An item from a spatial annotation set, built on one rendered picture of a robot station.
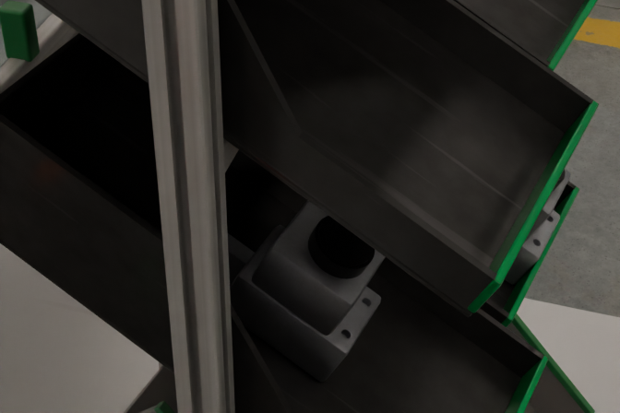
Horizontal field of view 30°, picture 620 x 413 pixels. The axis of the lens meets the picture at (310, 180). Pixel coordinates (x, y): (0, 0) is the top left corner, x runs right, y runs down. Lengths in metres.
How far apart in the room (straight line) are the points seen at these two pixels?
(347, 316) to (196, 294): 0.12
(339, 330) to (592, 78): 2.63
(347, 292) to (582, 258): 2.05
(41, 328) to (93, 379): 0.09
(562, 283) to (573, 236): 0.16
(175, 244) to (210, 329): 0.04
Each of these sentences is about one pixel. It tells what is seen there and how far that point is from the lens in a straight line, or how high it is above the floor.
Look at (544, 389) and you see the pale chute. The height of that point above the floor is 1.03.
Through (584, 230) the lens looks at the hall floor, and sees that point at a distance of 2.64.
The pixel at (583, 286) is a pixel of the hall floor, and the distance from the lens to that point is 2.49.
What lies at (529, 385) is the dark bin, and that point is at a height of 1.21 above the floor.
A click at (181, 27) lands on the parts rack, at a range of 0.38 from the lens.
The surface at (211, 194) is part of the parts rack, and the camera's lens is 0.42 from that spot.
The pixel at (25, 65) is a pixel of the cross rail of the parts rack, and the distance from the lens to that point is 0.66.
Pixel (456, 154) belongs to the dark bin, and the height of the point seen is 1.37.
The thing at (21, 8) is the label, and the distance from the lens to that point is 0.65.
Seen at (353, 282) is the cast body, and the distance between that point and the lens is 0.53.
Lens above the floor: 1.65
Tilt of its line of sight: 38 degrees down
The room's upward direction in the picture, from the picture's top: 1 degrees clockwise
